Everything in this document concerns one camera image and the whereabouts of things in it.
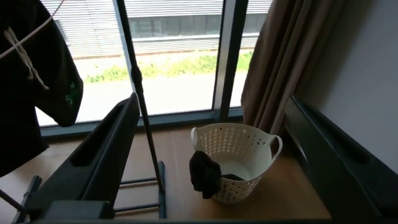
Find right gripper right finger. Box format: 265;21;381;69
284;95;398;219

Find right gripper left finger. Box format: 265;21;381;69
24;92;141;219

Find black shorts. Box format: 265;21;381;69
0;0;84;178

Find black garment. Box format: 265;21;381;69
188;151;246;200

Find white laundry basket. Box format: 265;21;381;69
190;123;284;205

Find black clothes rack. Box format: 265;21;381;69
0;0;167;223

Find brown curtain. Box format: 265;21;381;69
241;0;346;136

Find window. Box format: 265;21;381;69
35;0;274;138

